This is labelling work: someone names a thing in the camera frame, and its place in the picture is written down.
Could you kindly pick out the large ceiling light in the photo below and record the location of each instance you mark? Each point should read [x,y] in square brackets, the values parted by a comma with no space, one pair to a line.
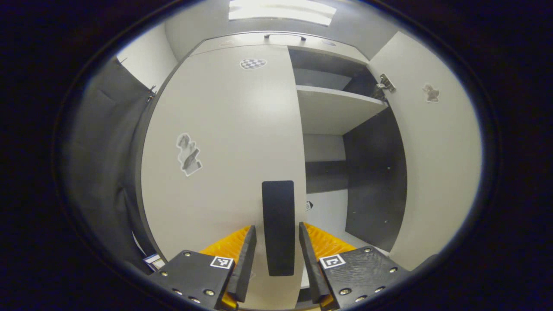
[281,11]

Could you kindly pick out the grey cabinet door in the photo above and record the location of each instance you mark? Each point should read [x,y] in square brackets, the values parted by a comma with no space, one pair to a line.
[237,129]
[440,172]

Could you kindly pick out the black backdrop cloth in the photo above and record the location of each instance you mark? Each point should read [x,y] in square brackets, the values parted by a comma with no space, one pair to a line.
[108,164]

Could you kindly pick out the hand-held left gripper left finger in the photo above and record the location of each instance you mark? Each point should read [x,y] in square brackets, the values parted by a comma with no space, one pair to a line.
[247,259]

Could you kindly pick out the grey double-door shoe cabinet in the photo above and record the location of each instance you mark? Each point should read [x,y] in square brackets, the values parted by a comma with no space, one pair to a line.
[376,181]

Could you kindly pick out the dark blue book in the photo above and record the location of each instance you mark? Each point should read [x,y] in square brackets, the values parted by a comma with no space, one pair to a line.
[151,260]

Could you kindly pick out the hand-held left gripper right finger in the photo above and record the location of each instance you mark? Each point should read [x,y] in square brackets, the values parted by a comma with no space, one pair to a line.
[309,263]

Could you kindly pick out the grey cabinet drawer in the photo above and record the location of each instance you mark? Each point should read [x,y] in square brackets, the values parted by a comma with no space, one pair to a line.
[337,48]

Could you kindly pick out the high white cabinet shelf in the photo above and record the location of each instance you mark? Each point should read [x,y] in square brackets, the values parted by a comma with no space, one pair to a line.
[332,110]

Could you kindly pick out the metal door hinge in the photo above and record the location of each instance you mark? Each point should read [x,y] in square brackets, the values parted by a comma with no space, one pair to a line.
[384,84]

